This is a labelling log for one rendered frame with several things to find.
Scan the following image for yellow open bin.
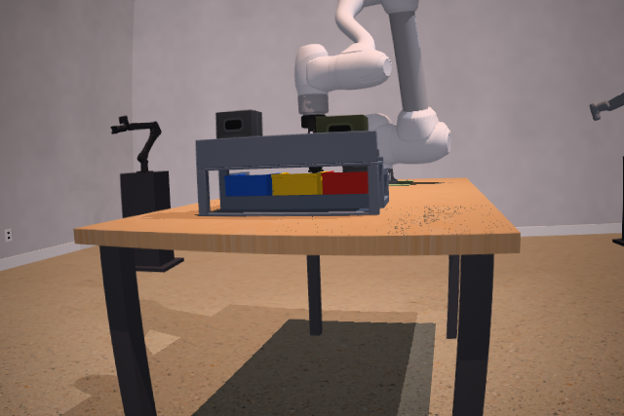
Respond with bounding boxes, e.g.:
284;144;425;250
271;171;326;196

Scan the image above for red open bin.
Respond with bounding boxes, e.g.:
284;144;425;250
322;171;369;195

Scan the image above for blue bin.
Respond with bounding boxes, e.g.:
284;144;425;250
224;173;276;196

